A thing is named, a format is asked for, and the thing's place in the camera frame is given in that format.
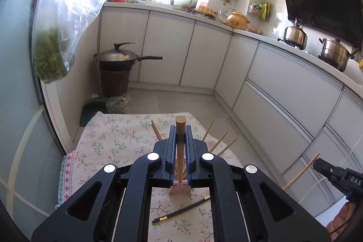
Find person's right hand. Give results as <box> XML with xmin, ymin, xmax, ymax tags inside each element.
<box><xmin>326</xmin><ymin>198</ymin><xmax>361</xmax><ymax>235</ymax></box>

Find steel kettle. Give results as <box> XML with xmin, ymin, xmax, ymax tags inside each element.
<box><xmin>284</xmin><ymin>19</ymin><xmax>308</xmax><ymax>49</ymax></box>

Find dark wok lid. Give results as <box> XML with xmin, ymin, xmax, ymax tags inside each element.
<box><xmin>98</xmin><ymin>43</ymin><xmax>139</xmax><ymax>61</ymax></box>

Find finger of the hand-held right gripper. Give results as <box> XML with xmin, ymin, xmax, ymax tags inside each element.
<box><xmin>313</xmin><ymin>158</ymin><xmax>345</xmax><ymax>188</ymax></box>

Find black chopstick with gold tips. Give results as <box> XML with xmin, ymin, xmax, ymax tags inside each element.
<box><xmin>152</xmin><ymin>195</ymin><xmax>211</xmax><ymax>224</ymax></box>

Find tan bamboo chopstick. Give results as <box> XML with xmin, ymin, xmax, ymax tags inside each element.
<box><xmin>209</xmin><ymin>130</ymin><xmax>228</xmax><ymax>153</ymax></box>
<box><xmin>151</xmin><ymin>121</ymin><xmax>162</xmax><ymax>142</ymax></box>
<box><xmin>202</xmin><ymin>118</ymin><xmax>214</xmax><ymax>142</ymax></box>
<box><xmin>283</xmin><ymin>153</ymin><xmax>320</xmax><ymax>191</ymax></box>
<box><xmin>217</xmin><ymin>137</ymin><xmax>238</xmax><ymax>156</ymax></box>
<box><xmin>175</xmin><ymin>115</ymin><xmax>187</xmax><ymax>191</ymax></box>

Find grey metal pole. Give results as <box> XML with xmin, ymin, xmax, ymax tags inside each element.
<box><xmin>97</xmin><ymin>7</ymin><xmax>103</xmax><ymax>98</ymax></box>

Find wicker basket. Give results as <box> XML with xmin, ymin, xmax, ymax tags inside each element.
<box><xmin>193</xmin><ymin>5</ymin><xmax>216</xmax><ymax>18</ymax></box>

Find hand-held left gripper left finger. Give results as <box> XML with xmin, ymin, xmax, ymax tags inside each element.
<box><xmin>31</xmin><ymin>125</ymin><xmax>176</xmax><ymax>242</ymax></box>

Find plastic bag of greens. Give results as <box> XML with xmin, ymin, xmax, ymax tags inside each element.
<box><xmin>32</xmin><ymin>0</ymin><xmax>104</xmax><ymax>84</ymax></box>

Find floral tablecloth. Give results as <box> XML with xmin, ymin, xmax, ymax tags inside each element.
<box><xmin>72</xmin><ymin>112</ymin><xmax>247</xmax><ymax>242</ymax></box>

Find brown bin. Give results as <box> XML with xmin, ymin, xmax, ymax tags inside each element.
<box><xmin>99</xmin><ymin>66</ymin><xmax>132</xmax><ymax>98</ymax></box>

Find wall rack with packets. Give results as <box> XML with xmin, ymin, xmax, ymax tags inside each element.
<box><xmin>248</xmin><ymin>1</ymin><xmax>271</xmax><ymax>21</ymax></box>

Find steel stockpot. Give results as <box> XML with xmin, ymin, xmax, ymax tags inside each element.
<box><xmin>318</xmin><ymin>38</ymin><xmax>355</xmax><ymax>72</ymax></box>

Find white kitchen cabinets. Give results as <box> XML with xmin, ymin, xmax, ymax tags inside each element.
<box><xmin>101</xmin><ymin>5</ymin><xmax>363</xmax><ymax>220</ymax></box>

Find pink patterned towel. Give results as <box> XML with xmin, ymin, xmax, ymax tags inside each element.
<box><xmin>55</xmin><ymin>153</ymin><xmax>83</xmax><ymax>208</ymax></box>

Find pink perforated utensil holder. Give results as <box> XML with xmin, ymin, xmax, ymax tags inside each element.
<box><xmin>169</xmin><ymin>158</ymin><xmax>191</xmax><ymax>197</ymax></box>

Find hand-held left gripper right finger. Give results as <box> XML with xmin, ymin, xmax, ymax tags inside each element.
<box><xmin>186</xmin><ymin>125</ymin><xmax>332</xmax><ymax>242</ymax></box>

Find black wok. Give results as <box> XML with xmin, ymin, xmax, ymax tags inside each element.
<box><xmin>94</xmin><ymin>51</ymin><xmax>163</xmax><ymax>71</ymax></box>

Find white cable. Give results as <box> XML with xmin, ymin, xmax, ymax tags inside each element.
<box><xmin>299</xmin><ymin>143</ymin><xmax>363</xmax><ymax>203</ymax></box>

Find crumpled clear plastic bag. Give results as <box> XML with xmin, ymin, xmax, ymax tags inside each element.
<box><xmin>106</xmin><ymin>93</ymin><xmax>131</xmax><ymax>114</ymax></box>

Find yellow clay pot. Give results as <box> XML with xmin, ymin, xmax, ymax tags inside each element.
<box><xmin>226</xmin><ymin>11</ymin><xmax>250</xmax><ymax>30</ymax></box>

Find white countertop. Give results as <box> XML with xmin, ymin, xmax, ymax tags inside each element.
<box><xmin>103</xmin><ymin>1</ymin><xmax>363</xmax><ymax>95</ymax></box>

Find glass sliding door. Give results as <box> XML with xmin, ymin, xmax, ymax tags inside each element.
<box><xmin>0</xmin><ymin>0</ymin><xmax>74</xmax><ymax>242</ymax></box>

